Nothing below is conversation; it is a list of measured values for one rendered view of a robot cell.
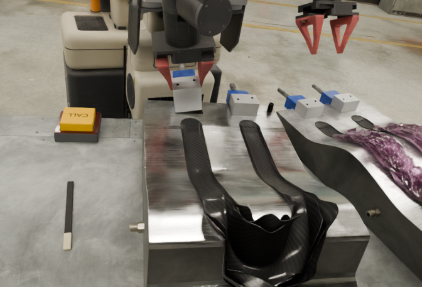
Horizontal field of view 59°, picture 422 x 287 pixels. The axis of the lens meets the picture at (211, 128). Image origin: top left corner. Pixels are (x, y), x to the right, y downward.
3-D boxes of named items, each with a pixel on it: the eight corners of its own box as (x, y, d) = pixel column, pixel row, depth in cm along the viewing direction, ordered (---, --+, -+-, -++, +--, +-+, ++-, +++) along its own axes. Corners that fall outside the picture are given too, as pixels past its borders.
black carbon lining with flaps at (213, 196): (176, 127, 68) (181, 81, 63) (259, 129, 72) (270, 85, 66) (202, 306, 40) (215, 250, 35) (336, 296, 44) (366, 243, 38)
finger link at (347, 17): (360, 52, 76) (360, 4, 75) (332, 53, 73) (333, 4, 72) (336, 54, 82) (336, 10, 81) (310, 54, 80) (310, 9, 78)
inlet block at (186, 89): (169, 71, 78) (167, 49, 74) (193, 69, 78) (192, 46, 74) (175, 113, 68) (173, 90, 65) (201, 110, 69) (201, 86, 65)
